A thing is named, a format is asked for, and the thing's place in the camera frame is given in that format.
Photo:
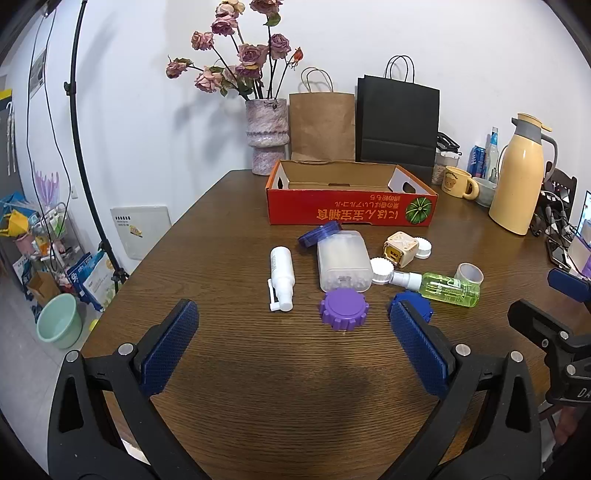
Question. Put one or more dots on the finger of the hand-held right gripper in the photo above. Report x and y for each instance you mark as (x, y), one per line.
(570, 285)
(535, 321)

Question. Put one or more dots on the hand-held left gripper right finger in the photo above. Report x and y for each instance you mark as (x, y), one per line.
(422, 350)

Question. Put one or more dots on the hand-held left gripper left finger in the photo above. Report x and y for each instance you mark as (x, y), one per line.
(171, 350)

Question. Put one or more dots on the blue gear-shaped lid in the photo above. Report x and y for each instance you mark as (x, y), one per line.
(422, 302)

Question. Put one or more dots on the green spray bottle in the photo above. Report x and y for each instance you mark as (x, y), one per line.
(445, 288)

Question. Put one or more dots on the purple gear-shaped lid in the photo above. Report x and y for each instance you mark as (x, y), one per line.
(344, 307)

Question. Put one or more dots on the white ridged round cap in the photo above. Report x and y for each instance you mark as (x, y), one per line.
(382, 270)
(424, 249)

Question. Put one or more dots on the beige cube box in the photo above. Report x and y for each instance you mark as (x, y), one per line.
(401, 247)

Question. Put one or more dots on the translucent plastic container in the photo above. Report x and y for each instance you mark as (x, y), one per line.
(344, 258)

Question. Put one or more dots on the white spray bottle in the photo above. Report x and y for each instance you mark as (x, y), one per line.
(281, 272)

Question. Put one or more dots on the dark blue round lid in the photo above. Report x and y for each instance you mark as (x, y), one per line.
(314, 236)

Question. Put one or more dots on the red cardboard box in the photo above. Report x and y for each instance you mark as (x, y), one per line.
(351, 210)

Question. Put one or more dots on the person's right hand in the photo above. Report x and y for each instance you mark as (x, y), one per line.
(565, 431)

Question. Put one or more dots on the smartphone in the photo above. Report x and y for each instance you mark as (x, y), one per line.
(558, 254)

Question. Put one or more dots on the laptop screen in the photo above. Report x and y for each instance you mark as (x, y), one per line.
(585, 217)

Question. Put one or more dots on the dark wooden chair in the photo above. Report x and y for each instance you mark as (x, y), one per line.
(563, 184)

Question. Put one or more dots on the cream thermos jug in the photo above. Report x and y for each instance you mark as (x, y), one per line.
(517, 184)

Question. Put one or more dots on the green plastic basin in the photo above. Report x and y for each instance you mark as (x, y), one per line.
(60, 323)

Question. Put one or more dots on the grey-white cup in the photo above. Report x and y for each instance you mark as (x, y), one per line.
(485, 194)

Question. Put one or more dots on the small cardboard box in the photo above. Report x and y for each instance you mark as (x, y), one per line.
(41, 286)

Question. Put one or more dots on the clear bottle with blue cap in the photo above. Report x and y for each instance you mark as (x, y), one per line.
(493, 152)

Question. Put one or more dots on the yellow bear mug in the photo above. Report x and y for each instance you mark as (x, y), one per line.
(455, 182)

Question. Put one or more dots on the glass jar with black clips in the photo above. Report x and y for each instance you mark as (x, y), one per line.
(441, 168)

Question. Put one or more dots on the yellow bag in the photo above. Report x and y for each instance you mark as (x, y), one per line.
(14, 224)

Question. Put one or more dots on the black paper bag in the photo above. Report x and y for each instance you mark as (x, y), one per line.
(397, 124)

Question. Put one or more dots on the pink mottled vase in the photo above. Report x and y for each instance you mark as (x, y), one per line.
(267, 134)

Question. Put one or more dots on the brown paper bag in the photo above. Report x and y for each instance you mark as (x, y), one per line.
(321, 124)

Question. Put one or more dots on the black light stand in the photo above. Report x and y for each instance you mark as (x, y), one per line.
(68, 87)

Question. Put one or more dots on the dried rose bouquet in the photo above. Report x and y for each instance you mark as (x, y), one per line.
(251, 55)

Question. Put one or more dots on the wall poster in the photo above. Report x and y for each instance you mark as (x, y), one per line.
(38, 71)

